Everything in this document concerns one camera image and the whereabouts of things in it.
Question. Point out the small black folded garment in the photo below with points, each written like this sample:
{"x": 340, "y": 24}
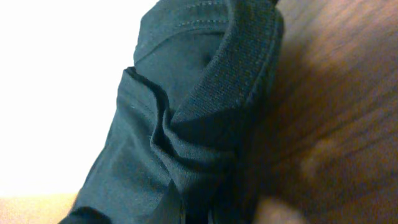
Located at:
{"x": 201, "y": 71}

